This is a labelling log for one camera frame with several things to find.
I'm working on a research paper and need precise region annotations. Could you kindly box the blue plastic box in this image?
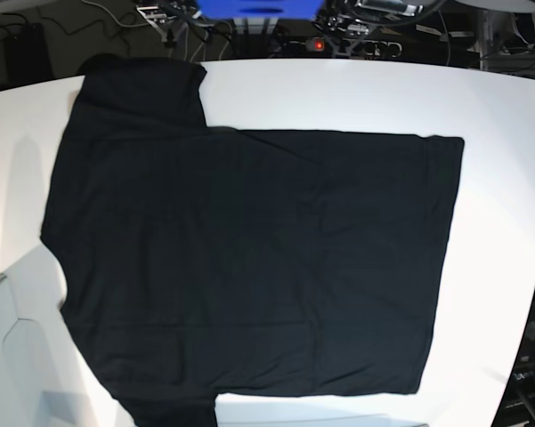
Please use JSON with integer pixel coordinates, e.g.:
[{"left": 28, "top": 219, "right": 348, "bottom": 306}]
[{"left": 197, "top": 0, "right": 323, "bottom": 20}]

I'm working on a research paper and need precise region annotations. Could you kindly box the black power strip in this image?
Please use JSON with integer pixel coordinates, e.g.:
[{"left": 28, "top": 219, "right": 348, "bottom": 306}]
[{"left": 267, "top": 36, "right": 402, "bottom": 60}]

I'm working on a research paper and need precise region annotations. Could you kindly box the black T-shirt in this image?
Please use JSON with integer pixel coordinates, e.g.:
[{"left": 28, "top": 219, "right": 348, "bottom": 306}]
[{"left": 41, "top": 59, "right": 465, "bottom": 426}]

